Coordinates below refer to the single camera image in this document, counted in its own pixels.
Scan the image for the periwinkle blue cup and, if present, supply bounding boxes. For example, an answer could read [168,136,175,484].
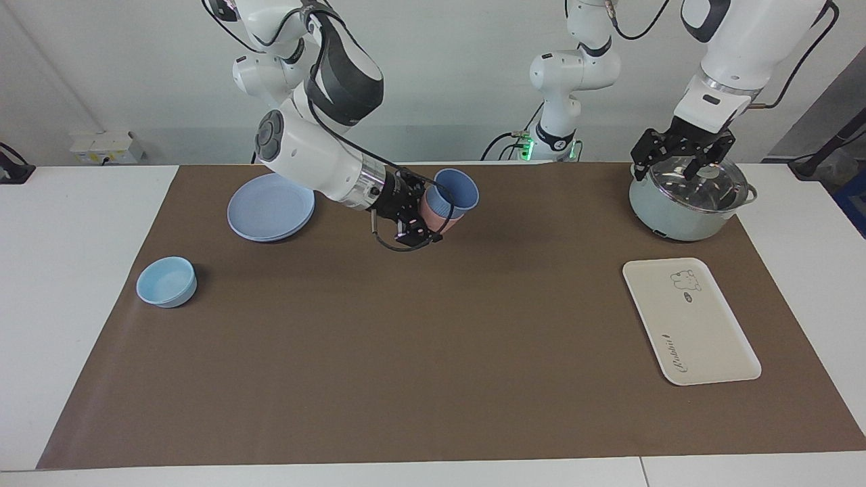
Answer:
[433,168,480,221]

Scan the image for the glass pot lid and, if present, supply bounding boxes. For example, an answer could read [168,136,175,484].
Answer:
[648,156,750,214]

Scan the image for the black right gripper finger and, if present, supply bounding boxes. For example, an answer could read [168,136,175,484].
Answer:
[394,214,435,248]
[405,172,439,197]

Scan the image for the periwinkle blue plate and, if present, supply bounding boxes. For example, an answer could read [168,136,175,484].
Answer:
[227,173,317,244]

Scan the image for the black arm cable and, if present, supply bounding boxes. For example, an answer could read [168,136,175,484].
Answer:
[608,0,672,41]
[301,3,456,253]

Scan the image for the pink cup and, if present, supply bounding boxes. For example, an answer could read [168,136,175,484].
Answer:
[420,186,468,236]

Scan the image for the brown paper table mat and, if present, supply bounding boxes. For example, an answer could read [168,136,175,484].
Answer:
[37,162,866,470]

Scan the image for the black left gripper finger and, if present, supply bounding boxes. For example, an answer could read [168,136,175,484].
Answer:
[683,132,737,182]
[631,127,669,182]

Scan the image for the white power strip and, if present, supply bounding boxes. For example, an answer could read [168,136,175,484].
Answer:
[69,130,145,166]

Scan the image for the black base cables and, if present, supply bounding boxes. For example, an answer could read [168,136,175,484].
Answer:
[480,100,542,163]

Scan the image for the pale green cooking pot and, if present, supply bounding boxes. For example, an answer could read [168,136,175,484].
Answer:
[628,157,758,243]

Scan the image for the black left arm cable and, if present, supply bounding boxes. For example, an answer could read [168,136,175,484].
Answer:
[608,0,672,41]

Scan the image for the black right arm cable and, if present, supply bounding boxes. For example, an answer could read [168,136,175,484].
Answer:
[301,3,456,253]

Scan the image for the cream rabbit print tray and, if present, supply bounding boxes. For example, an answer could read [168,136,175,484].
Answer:
[622,258,762,387]

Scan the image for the light blue bowl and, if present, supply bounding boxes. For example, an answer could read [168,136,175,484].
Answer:
[136,256,198,309]

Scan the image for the black stand with cable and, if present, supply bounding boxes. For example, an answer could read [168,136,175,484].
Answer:
[763,107,866,182]

